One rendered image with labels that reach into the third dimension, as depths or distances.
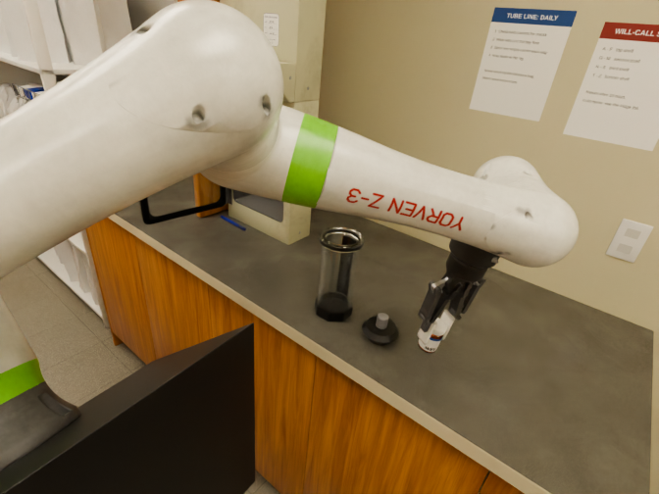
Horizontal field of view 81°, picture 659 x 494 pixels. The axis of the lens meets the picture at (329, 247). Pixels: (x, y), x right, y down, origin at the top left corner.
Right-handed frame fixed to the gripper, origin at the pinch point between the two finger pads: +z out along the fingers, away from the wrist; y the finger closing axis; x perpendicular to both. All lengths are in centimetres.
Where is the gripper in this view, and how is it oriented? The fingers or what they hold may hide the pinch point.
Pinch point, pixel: (434, 327)
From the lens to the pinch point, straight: 89.9
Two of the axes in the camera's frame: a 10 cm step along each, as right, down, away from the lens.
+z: -1.8, 8.0, 5.7
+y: -9.0, 1.0, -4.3
